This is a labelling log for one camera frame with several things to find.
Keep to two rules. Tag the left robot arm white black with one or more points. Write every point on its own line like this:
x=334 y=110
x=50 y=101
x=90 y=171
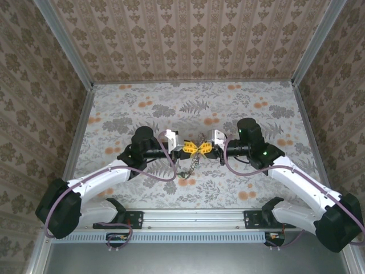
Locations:
x=97 y=178

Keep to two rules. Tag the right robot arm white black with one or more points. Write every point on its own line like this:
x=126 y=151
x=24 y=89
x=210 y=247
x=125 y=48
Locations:
x=302 y=182

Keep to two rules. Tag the floral table covering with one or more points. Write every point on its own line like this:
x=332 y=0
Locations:
x=242 y=108

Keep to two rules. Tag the grey metal panel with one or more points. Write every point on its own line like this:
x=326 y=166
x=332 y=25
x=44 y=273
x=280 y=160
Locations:
x=196 y=259

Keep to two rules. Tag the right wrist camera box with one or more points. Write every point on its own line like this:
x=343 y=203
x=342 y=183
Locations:
x=216 y=138

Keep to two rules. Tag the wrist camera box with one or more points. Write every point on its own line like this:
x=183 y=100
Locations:
x=171 y=140
x=216 y=138

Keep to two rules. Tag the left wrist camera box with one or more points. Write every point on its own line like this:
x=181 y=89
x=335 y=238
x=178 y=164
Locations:
x=171 y=140

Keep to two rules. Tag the aluminium side rail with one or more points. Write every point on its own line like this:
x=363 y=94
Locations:
x=80 y=134
x=311 y=134

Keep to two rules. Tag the thin aluminium wall rail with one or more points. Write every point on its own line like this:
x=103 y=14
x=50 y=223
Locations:
x=199 y=82

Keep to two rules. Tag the aluminium mounting rail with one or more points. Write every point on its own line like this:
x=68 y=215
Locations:
x=194 y=218

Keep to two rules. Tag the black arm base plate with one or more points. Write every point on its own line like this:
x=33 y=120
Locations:
x=252 y=219
x=135 y=219

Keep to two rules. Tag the aluminium frame post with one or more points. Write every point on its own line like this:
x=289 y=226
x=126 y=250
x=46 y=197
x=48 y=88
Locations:
x=64 y=45
x=319 y=42

